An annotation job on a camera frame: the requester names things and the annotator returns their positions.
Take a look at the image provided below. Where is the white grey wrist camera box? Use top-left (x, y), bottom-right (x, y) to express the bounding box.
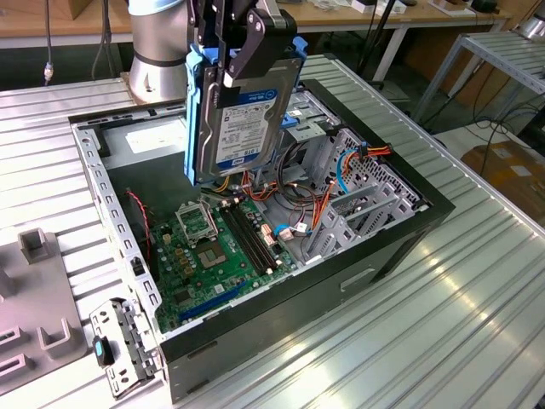
top-left (257, 0), bottom-right (285, 17)

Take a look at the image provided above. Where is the brown cardboard box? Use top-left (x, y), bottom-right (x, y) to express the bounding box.
top-left (462, 142), bottom-right (545, 205)

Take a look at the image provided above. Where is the blue wire with white plug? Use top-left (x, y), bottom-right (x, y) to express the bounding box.
top-left (272, 221), bottom-right (312, 242)

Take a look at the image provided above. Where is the black blue bracket latch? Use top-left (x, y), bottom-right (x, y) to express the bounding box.
top-left (91, 335), bottom-right (116, 367)

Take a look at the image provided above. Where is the black RAM slot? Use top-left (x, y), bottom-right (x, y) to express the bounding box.
top-left (232, 198), bottom-right (283, 268)
top-left (220, 202), bottom-right (273, 276)

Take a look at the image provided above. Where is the blue plastic drive latch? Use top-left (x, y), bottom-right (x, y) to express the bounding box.
top-left (280, 108), bottom-right (300, 131)

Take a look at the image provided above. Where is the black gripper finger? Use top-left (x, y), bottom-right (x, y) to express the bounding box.
top-left (223, 7), bottom-right (297, 89)
top-left (187, 0), bottom-right (227, 69)

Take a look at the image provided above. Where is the blue expansion slot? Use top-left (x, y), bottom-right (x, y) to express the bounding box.
top-left (177, 279), bottom-right (248, 323)

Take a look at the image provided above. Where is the metal slat side table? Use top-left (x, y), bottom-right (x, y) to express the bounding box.
top-left (415, 32), bottom-right (545, 124)

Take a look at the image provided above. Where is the grey metal slot bracket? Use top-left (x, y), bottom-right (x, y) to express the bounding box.
top-left (88, 297), bottom-right (165, 401)

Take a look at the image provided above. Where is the grey cable with metal plug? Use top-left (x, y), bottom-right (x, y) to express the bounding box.
top-left (42, 0), bottom-right (112, 87)

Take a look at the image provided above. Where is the CPU socket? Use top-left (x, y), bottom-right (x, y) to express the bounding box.
top-left (194, 239), bottom-right (231, 272)

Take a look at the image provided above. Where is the silver cylinder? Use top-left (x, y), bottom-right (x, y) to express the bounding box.
top-left (515, 12), bottom-right (545, 40)

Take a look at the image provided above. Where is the orange red power wire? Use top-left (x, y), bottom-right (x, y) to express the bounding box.
top-left (313, 143), bottom-right (393, 231)

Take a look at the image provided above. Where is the orange black wire bundle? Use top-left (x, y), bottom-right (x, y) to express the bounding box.
top-left (199, 170), bottom-right (333, 214)

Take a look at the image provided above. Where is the blue data wire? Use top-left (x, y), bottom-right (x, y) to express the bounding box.
top-left (334, 148), bottom-right (363, 197)

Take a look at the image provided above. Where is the green motherboard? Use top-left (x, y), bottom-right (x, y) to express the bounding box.
top-left (148, 198), bottom-right (299, 333)

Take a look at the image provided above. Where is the hard disk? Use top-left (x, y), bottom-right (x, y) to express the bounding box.
top-left (182, 36), bottom-right (308, 188)

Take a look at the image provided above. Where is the grey power supply unit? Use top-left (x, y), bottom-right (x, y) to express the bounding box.
top-left (100, 117), bottom-right (204, 222)

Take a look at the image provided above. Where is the metal socket cover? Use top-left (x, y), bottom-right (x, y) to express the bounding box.
top-left (175, 199), bottom-right (221, 247)

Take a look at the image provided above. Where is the wooden desk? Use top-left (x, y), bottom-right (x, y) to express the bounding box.
top-left (0, 0), bottom-right (512, 50)

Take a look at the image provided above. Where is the grey perforated disk bay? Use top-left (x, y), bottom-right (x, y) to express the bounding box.
top-left (304, 127), bottom-right (429, 268)

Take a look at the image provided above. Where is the grey optical drive cage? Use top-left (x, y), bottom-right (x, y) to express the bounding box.
top-left (246, 91), bottom-right (341, 188)

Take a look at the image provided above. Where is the black open PC case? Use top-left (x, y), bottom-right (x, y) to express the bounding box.
top-left (67, 78), bottom-right (456, 405)

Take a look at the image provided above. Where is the grey parts rack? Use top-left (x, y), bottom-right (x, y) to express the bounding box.
top-left (0, 228), bottom-right (93, 397)

